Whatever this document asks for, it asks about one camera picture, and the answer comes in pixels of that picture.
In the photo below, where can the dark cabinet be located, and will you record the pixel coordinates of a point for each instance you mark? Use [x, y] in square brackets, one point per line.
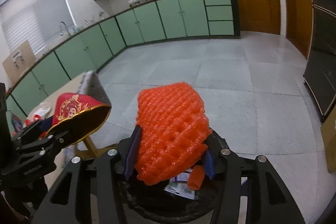
[319, 75]

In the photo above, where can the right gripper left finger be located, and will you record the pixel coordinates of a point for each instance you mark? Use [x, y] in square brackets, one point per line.
[69, 198]

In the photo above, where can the white crumpled paper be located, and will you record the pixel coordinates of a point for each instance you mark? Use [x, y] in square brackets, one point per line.
[42, 111]

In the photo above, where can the red gold paper packet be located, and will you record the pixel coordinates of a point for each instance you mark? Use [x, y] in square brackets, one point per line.
[77, 116]

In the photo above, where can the orange foam fruit net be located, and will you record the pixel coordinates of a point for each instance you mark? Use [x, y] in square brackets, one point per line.
[174, 129]

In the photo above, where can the blue white snack bag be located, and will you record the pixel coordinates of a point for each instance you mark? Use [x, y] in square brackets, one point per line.
[16, 123]

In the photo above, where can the window blind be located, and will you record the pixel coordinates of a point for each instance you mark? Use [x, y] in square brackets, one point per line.
[34, 20]

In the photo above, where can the white cooking pot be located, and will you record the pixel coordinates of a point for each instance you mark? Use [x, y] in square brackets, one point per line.
[133, 3]

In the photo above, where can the chrome faucet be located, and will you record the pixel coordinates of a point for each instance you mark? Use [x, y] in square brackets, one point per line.
[64, 29]

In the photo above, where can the cardboard box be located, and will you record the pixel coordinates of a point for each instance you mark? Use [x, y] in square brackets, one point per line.
[18, 62]

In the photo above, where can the blue chip bag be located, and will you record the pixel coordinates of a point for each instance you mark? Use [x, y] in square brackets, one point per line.
[178, 185]

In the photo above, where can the green lower kitchen cabinets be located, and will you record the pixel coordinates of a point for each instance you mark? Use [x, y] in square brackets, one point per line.
[94, 47]

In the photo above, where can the black trash bin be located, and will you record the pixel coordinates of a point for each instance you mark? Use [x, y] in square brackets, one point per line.
[156, 204]

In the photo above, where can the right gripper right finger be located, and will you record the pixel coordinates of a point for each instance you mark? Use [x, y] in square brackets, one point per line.
[268, 198]

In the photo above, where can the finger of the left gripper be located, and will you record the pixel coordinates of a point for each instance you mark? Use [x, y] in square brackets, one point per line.
[44, 139]

